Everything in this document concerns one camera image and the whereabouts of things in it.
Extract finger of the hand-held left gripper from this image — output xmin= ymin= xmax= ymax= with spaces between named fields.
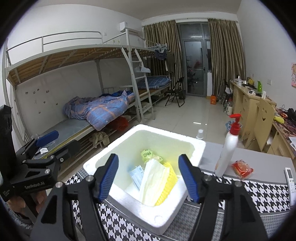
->
xmin=15 ymin=130 xmax=59 ymax=160
xmin=42 ymin=139 xmax=82 ymax=173

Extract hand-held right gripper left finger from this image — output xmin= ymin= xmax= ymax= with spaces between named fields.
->
xmin=29 ymin=153 xmax=119 ymax=241

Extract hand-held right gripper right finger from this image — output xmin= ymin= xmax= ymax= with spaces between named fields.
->
xmin=178 ymin=153 xmax=270 ymax=241

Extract yellow foam fruit net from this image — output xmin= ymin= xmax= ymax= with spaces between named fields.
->
xmin=155 ymin=162 xmax=178 ymax=207

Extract blue face mask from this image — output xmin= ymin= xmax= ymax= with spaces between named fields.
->
xmin=129 ymin=165 xmax=145 ymax=192

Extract cream cloth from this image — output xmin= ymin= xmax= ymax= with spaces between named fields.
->
xmin=139 ymin=159 xmax=171 ymax=207

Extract white foam box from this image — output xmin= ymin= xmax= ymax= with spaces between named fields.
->
xmin=83 ymin=124 xmax=206 ymax=235

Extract person's left forearm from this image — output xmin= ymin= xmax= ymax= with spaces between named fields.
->
xmin=0 ymin=209 xmax=35 ymax=241

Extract person's left hand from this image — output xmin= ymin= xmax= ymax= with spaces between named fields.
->
xmin=6 ymin=189 xmax=50 ymax=220

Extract green yellow wrapped item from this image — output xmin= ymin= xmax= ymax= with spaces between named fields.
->
xmin=140 ymin=149 xmax=156 ymax=163

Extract white red pump bottle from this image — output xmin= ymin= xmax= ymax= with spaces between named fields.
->
xmin=215 ymin=113 xmax=242 ymax=177

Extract blue orange checked quilt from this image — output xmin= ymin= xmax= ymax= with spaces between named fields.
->
xmin=63 ymin=90 xmax=136 ymax=130

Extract red snack packet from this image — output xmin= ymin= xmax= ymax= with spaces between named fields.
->
xmin=231 ymin=160 xmax=253 ymax=179

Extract red bag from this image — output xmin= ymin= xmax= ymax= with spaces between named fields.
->
xmin=113 ymin=116 xmax=129 ymax=130

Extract houndstooth tablecloth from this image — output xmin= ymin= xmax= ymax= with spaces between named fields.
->
xmin=59 ymin=167 xmax=294 ymax=241

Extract white metal bunk bed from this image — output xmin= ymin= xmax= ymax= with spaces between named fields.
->
xmin=125 ymin=29 xmax=174 ymax=118
xmin=4 ymin=31 xmax=154 ymax=153

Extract black folding chair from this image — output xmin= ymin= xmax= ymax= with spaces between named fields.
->
xmin=165 ymin=76 xmax=186 ymax=107

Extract wooden chair with smiley cutout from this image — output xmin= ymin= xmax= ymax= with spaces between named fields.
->
xmin=244 ymin=97 xmax=275 ymax=152

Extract white remote control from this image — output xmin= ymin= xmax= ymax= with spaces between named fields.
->
xmin=284 ymin=167 xmax=296 ymax=194

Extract blue checked mattress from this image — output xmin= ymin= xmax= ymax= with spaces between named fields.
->
xmin=136 ymin=75 xmax=171 ymax=90

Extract dark hanging clothes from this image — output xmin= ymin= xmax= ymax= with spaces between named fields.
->
xmin=154 ymin=49 xmax=175 ymax=72

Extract brown curtain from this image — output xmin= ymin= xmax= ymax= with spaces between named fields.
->
xmin=208 ymin=19 xmax=246 ymax=98
xmin=143 ymin=20 xmax=185 ymax=77

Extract glass balcony door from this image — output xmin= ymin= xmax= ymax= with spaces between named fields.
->
xmin=177 ymin=22 xmax=212 ymax=96

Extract white air conditioner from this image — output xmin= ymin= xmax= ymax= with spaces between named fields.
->
xmin=119 ymin=22 xmax=142 ymax=34

